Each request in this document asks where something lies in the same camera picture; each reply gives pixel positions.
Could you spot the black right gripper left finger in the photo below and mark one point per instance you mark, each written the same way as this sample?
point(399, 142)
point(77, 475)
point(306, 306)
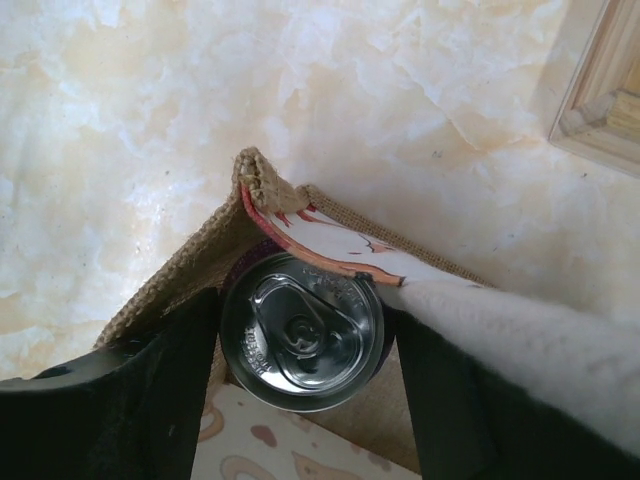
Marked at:
point(129, 410)

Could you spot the patterned canvas tote bag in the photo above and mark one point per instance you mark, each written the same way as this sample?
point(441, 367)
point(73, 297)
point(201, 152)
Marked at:
point(582, 365)

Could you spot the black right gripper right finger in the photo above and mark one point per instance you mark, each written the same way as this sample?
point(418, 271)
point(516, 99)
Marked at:
point(470, 424)

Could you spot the wooden clothes rack frame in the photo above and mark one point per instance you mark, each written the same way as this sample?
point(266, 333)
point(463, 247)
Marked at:
point(599, 116)

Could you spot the purple can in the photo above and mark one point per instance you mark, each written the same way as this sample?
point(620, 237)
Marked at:
point(298, 337)

